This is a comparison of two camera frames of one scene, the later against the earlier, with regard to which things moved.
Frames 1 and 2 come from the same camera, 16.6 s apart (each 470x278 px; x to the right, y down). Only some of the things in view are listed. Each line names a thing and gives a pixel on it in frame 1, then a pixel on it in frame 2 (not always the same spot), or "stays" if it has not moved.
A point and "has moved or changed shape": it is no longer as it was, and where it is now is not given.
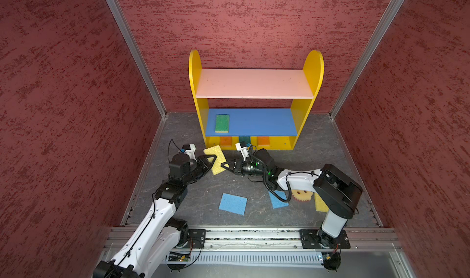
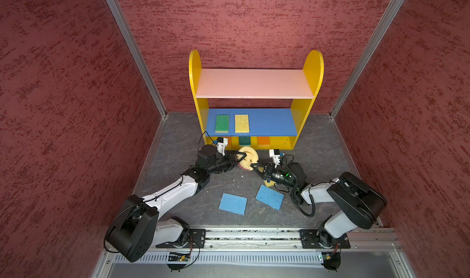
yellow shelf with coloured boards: [263, 108] stays
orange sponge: [263, 141] stays
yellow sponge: [220, 158] has moved or changed shape
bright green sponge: [222, 123] stays
